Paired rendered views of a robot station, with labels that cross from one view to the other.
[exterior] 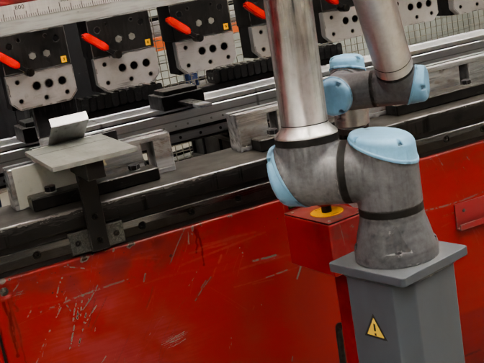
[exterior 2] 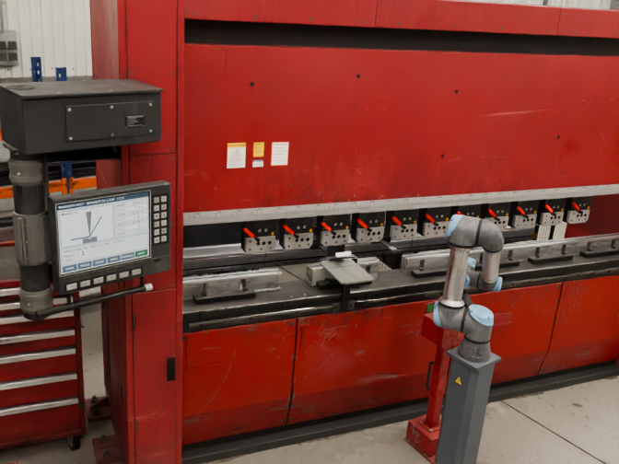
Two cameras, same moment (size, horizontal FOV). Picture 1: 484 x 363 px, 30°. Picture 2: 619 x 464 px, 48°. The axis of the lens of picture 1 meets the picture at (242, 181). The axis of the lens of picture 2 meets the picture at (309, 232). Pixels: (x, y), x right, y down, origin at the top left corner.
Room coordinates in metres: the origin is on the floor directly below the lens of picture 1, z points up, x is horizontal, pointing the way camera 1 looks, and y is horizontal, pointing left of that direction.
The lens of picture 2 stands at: (-1.26, 0.63, 2.36)
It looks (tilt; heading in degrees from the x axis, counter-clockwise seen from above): 20 degrees down; 358
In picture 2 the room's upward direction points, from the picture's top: 4 degrees clockwise
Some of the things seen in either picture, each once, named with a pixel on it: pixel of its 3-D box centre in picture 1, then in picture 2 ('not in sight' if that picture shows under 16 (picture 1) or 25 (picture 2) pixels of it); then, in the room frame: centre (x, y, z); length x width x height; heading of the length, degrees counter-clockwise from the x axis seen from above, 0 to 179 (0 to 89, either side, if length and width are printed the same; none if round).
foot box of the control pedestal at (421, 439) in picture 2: not in sight; (433, 437); (1.88, -0.22, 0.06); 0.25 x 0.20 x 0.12; 32
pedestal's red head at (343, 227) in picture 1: (342, 218); (447, 322); (1.91, -0.20, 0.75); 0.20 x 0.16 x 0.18; 122
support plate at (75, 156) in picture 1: (78, 151); (346, 271); (1.92, 0.33, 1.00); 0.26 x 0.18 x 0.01; 23
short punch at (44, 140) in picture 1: (57, 122); (334, 250); (2.05, 0.39, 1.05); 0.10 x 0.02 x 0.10; 113
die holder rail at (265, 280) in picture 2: not in sight; (231, 284); (1.84, 0.90, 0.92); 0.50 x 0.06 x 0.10; 113
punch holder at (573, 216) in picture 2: not in sight; (575, 207); (2.66, -1.06, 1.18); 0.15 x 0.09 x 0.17; 113
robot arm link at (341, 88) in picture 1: (346, 91); (466, 277); (1.82, -0.24, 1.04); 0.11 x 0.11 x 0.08; 68
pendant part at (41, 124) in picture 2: not in sight; (86, 202); (1.18, 1.39, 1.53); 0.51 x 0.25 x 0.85; 130
